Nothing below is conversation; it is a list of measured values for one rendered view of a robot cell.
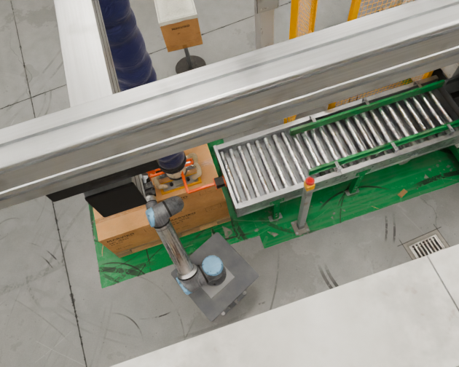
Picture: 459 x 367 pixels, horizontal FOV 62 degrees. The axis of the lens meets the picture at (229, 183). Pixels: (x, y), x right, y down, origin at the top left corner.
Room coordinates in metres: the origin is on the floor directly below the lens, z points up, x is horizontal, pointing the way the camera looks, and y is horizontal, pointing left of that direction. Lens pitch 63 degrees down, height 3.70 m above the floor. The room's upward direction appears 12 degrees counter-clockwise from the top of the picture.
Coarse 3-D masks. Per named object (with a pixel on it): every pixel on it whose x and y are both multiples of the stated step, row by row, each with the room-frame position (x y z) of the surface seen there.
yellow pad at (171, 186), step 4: (184, 176) 1.53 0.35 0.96; (188, 176) 1.52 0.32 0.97; (172, 180) 1.52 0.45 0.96; (188, 180) 1.48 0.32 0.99; (192, 180) 1.48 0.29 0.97; (196, 180) 1.47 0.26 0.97; (200, 180) 1.47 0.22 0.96; (168, 184) 1.49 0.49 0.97; (172, 184) 1.47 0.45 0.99; (188, 184) 1.45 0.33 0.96; (192, 184) 1.45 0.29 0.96; (168, 188) 1.45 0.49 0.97; (172, 188) 1.45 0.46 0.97; (176, 188) 1.44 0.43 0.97; (180, 188) 1.43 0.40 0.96; (164, 192) 1.42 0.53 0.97; (168, 192) 1.42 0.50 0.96
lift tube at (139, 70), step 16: (112, 0) 1.50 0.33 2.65; (128, 0) 1.57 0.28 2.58; (112, 16) 1.48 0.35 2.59; (128, 16) 1.54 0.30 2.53; (112, 32) 1.48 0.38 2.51; (128, 32) 1.50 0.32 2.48; (112, 48) 1.48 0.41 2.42; (128, 48) 1.49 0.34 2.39; (144, 48) 1.55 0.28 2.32; (128, 64) 1.47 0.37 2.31; (144, 64) 1.52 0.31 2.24; (128, 80) 1.47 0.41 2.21; (144, 80) 1.49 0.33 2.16
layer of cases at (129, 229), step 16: (144, 208) 1.52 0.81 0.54; (208, 208) 1.43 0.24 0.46; (224, 208) 1.44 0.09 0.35; (96, 224) 1.46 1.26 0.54; (112, 224) 1.43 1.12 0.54; (128, 224) 1.40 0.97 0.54; (144, 224) 1.37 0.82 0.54; (176, 224) 1.38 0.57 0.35; (192, 224) 1.40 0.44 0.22; (112, 240) 1.31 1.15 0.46; (128, 240) 1.32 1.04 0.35; (144, 240) 1.34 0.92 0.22
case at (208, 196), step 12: (204, 144) 1.81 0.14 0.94; (204, 156) 1.70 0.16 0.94; (204, 168) 1.58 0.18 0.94; (168, 180) 1.54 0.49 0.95; (204, 180) 1.47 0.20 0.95; (156, 192) 1.45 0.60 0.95; (180, 192) 1.40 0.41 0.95; (204, 192) 1.41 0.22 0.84; (216, 192) 1.43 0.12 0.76; (192, 204) 1.40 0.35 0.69; (204, 204) 1.41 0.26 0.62
